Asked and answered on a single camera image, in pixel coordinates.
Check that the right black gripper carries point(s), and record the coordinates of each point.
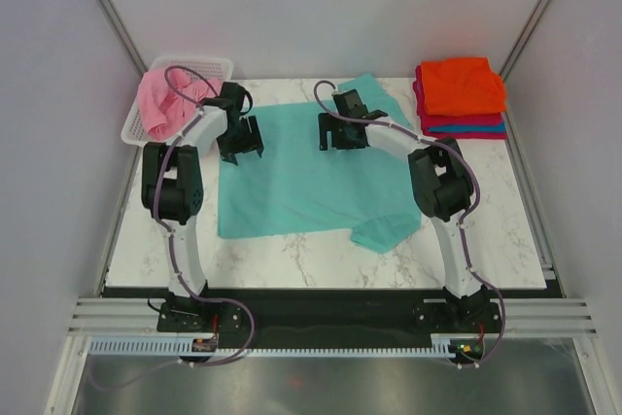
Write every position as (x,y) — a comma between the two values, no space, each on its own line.
(328,122)

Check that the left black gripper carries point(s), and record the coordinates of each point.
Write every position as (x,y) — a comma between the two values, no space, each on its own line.
(253,142)

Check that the teal t shirt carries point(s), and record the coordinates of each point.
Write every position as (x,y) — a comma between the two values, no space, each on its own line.
(295,187)

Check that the white plastic basket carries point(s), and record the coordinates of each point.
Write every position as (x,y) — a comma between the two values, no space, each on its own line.
(212,67)

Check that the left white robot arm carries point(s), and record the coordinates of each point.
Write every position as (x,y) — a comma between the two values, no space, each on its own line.
(172,191)

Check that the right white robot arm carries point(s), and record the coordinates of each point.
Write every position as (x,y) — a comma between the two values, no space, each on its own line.
(444,189)

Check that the pink t shirt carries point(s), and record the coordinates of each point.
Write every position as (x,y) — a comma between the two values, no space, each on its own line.
(163,112)

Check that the orange folded t shirt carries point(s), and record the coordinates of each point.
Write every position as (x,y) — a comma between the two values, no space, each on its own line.
(462,86)

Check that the bottom magenta folded t shirt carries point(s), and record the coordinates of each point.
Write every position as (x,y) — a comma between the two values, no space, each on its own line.
(494,136)

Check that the blue folded t shirt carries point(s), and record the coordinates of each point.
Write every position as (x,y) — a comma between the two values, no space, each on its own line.
(479,129)

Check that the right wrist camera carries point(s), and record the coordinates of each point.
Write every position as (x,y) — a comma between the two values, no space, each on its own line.
(349,92)

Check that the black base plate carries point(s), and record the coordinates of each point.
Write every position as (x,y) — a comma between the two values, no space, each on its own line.
(316,318)

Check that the left aluminium frame post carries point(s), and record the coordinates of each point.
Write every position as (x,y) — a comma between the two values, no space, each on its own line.
(120,31)

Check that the aluminium frame post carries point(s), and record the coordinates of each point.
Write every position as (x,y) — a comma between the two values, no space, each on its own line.
(527,32)
(120,31)

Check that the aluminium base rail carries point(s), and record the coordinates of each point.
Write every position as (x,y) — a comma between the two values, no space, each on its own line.
(525,317)

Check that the white slotted cable duct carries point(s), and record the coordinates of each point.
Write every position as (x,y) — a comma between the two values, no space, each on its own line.
(186,347)

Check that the right aluminium frame post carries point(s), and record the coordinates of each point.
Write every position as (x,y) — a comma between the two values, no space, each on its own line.
(527,32)

